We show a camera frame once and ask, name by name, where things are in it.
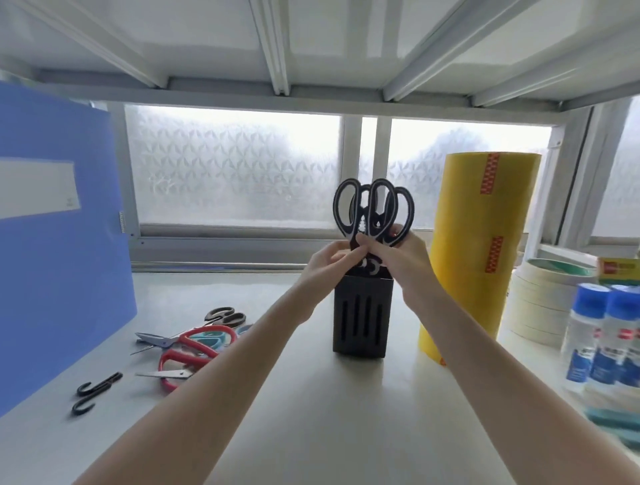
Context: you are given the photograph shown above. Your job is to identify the person's right hand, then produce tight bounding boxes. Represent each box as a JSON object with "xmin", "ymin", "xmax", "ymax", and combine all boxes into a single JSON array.
[{"xmin": 356, "ymin": 232, "xmax": 435, "ymax": 306}]

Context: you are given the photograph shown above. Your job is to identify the person's left hand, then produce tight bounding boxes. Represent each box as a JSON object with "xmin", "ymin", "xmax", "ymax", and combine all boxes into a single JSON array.
[{"xmin": 298, "ymin": 240, "xmax": 371, "ymax": 309}]

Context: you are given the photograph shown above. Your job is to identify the black kitchen scissors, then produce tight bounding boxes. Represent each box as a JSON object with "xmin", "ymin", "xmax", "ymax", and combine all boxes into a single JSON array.
[
  {"xmin": 333, "ymin": 178, "xmax": 385, "ymax": 251},
  {"xmin": 367, "ymin": 178, "xmax": 416, "ymax": 249}
]

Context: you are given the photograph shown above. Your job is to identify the person's left forearm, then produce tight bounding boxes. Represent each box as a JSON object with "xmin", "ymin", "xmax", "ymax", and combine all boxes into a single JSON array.
[{"xmin": 72, "ymin": 280, "xmax": 322, "ymax": 485}]

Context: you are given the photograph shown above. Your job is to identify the person's right forearm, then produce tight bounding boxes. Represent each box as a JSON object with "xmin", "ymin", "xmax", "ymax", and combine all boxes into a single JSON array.
[{"xmin": 399, "ymin": 281, "xmax": 640, "ymax": 485}]

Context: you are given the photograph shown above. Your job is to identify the black slotted scissors holder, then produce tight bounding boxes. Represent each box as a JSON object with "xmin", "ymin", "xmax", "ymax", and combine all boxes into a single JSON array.
[{"xmin": 333, "ymin": 258, "xmax": 396, "ymax": 359}]

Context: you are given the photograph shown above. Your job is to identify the stack of yellow tape rolls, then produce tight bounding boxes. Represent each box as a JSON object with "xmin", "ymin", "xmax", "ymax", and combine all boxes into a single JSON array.
[{"xmin": 418, "ymin": 152, "xmax": 543, "ymax": 367}]

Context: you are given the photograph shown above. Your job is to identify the frosted glass window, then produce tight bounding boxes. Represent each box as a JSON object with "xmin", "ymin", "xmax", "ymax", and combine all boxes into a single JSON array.
[{"xmin": 92, "ymin": 100, "xmax": 640, "ymax": 274}]

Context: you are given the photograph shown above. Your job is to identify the stack of cream masking tape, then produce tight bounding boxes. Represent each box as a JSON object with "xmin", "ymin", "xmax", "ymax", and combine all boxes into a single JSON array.
[{"xmin": 500, "ymin": 258, "xmax": 599, "ymax": 348}]

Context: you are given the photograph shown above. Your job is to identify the blue capped glue bottle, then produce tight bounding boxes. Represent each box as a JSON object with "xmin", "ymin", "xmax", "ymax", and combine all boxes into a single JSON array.
[
  {"xmin": 560, "ymin": 283, "xmax": 612, "ymax": 393},
  {"xmin": 620, "ymin": 327, "xmax": 640, "ymax": 390},
  {"xmin": 590, "ymin": 285, "xmax": 640, "ymax": 388}
]

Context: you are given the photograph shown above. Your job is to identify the yellow green small box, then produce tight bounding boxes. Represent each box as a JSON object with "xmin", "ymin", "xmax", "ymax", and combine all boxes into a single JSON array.
[{"xmin": 597, "ymin": 256, "xmax": 640, "ymax": 287}]

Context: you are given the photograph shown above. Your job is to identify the blue file box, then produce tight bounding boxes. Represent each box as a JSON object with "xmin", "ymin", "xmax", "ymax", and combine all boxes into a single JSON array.
[{"xmin": 0, "ymin": 81, "xmax": 138, "ymax": 418}]

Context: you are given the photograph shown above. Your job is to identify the teal sponge block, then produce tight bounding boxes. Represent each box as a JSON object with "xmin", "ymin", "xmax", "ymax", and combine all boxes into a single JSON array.
[{"xmin": 584, "ymin": 407, "xmax": 640, "ymax": 446}]

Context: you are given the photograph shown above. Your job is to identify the small black handled scissors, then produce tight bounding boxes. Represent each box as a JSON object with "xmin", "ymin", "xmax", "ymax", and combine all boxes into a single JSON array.
[{"xmin": 170, "ymin": 306, "xmax": 247, "ymax": 341}]

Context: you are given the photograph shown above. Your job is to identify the teal handled scissors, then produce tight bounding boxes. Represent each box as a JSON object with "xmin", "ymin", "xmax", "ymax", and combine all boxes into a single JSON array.
[{"xmin": 188, "ymin": 325, "xmax": 254, "ymax": 353}]

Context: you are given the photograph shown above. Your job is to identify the large red handled scissors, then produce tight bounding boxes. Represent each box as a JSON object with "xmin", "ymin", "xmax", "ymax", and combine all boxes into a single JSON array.
[{"xmin": 131, "ymin": 326, "xmax": 237, "ymax": 359}]

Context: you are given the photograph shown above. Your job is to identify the white metal shelf frame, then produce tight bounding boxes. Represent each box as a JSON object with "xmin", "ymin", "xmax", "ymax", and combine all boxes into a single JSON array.
[{"xmin": 0, "ymin": 0, "xmax": 640, "ymax": 248}]

